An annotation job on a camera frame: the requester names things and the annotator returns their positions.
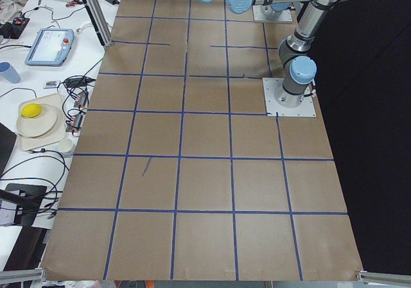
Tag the black device on stand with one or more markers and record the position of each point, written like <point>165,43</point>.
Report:
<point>20,204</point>

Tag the brown relay board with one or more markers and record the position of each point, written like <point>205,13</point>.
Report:
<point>81,99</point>
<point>74,123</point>

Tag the white paper cup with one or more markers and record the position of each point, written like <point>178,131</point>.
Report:
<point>66,147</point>

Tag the cream square tray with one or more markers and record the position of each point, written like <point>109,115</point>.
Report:
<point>58,131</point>

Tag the cream round plate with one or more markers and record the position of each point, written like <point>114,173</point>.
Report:
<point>34,127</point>

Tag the yellow lemon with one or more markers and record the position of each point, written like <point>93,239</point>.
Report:
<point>31,110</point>

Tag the near blue teach pendant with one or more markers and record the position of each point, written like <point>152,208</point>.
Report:
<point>51,47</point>

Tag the light blue cup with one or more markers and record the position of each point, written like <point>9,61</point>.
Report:
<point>9,73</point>

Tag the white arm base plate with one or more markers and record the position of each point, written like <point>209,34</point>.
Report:
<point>279,103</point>

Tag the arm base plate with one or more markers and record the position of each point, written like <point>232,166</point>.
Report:
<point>284,18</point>

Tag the aluminium frame post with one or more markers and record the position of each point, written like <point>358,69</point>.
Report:
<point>98,21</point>

